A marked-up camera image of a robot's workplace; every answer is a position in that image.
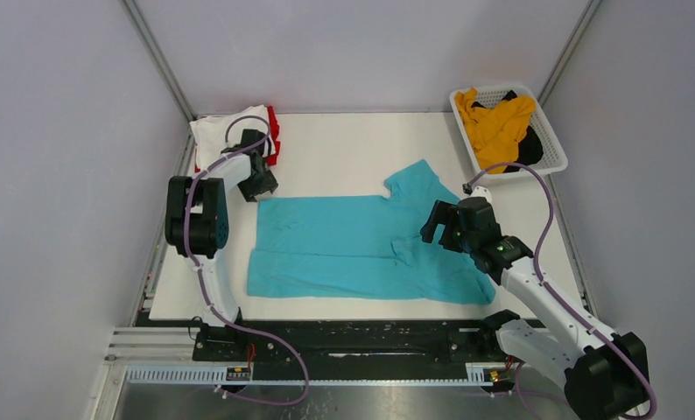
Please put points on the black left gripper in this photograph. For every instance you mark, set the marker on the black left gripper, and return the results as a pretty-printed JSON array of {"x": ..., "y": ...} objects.
[{"x": 267, "y": 183}]

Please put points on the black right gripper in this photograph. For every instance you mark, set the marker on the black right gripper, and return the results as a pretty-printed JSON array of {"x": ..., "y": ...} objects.
[{"x": 445, "y": 213}]

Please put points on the teal t shirt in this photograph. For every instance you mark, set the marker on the teal t shirt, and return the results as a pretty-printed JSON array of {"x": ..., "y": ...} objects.
[{"x": 362, "y": 247}]

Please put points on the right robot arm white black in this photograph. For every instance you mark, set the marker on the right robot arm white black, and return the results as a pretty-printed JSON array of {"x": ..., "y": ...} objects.
[{"x": 603, "y": 374}]

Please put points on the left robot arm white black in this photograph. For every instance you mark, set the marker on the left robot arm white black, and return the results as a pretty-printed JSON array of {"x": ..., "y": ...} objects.
[{"x": 197, "y": 222}]

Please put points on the folded red t shirt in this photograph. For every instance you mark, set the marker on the folded red t shirt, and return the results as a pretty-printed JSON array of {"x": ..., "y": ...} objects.
[{"x": 273, "y": 133}]

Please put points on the folded white t shirt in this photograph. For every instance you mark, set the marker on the folded white t shirt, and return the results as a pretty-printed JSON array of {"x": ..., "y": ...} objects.
[{"x": 220, "y": 136}]

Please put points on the yellow t shirt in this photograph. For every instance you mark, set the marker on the yellow t shirt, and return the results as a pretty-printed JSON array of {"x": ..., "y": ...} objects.
[{"x": 463, "y": 102}]

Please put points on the black t shirt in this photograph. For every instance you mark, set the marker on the black t shirt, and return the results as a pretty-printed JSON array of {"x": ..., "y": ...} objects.
[{"x": 503, "y": 133}]

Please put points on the white plastic basket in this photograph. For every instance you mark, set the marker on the white plastic basket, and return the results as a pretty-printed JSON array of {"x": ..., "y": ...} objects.
[{"x": 554, "y": 159}]

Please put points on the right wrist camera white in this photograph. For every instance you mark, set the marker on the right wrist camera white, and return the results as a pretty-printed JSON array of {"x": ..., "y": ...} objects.
[{"x": 479, "y": 191}]

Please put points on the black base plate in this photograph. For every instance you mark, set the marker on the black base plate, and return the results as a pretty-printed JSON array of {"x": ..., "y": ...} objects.
[{"x": 350, "y": 350}]

